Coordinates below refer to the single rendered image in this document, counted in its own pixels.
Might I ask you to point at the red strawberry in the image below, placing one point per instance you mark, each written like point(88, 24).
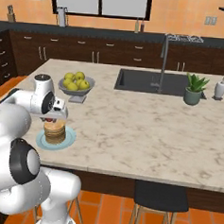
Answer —
point(49, 121)

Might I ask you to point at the dark grey sink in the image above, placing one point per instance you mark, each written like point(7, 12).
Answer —
point(135, 80)

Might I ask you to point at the dark wood island base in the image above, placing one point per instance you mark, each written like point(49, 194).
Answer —
point(112, 183)

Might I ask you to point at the white soap dispenser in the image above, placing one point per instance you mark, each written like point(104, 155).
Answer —
point(220, 90)

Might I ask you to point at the black hob with grates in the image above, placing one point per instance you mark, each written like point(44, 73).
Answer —
point(184, 37)

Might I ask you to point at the brown pancake stack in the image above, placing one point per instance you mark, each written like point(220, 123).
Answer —
point(55, 133)

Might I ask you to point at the dark bottle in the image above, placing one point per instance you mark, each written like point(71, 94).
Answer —
point(142, 27)

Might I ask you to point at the dark wood base cupboards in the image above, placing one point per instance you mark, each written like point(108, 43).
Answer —
point(121, 51)

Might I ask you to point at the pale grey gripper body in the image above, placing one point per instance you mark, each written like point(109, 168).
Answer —
point(58, 114)

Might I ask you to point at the yellow-green apple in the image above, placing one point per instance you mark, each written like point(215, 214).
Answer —
point(84, 84)
point(72, 86)
point(67, 82)
point(79, 75)
point(69, 76)

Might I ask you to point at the wooden knife block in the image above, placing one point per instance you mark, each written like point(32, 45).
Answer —
point(11, 14)

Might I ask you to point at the black framed window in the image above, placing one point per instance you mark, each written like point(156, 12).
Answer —
point(99, 2)

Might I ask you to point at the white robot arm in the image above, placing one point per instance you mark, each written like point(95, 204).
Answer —
point(6, 160)

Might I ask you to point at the green plant in grey pot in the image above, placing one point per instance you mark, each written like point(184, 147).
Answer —
point(193, 94)

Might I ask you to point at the dark wood drawer unit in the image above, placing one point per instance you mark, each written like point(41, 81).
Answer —
point(4, 59)

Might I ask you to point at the grey fruit bowl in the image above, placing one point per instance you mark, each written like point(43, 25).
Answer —
point(76, 94)

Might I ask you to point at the grey wall socket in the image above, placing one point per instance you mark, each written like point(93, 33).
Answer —
point(210, 20)

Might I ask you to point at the light blue plate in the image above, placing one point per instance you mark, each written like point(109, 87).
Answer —
point(70, 139)

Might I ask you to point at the pale bottle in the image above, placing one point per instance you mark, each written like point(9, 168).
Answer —
point(136, 26)

